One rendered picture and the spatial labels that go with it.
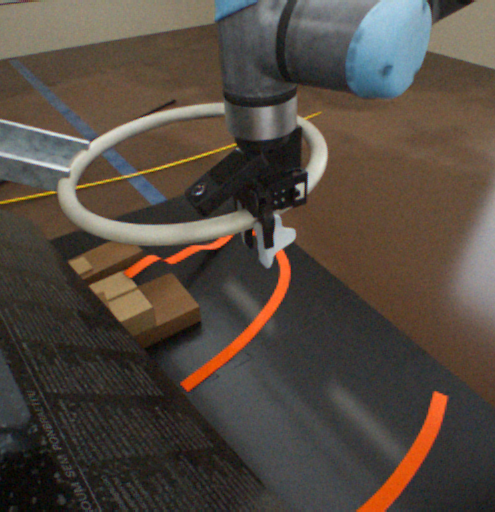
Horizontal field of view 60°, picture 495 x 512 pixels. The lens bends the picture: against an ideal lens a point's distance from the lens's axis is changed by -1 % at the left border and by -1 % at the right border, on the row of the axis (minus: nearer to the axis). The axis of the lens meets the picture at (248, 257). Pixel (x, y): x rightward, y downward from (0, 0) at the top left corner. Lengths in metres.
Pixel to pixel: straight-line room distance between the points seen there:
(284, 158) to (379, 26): 0.23
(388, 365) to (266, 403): 0.48
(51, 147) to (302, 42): 0.62
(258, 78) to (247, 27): 0.05
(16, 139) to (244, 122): 0.56
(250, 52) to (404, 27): 0.16
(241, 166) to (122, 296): 1.16
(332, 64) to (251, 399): 1.26
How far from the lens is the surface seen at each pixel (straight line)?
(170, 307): 1.71
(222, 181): 0.56
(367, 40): 0.43
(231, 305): 1.82
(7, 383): 0.66
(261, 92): 0.51
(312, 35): 0.46
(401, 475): 1.50
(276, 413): 1.52
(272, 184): 0.58
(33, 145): 0.97
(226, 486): 0.71
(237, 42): 0.50
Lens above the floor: 1.33
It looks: 40 degrees down
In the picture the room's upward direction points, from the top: straight up
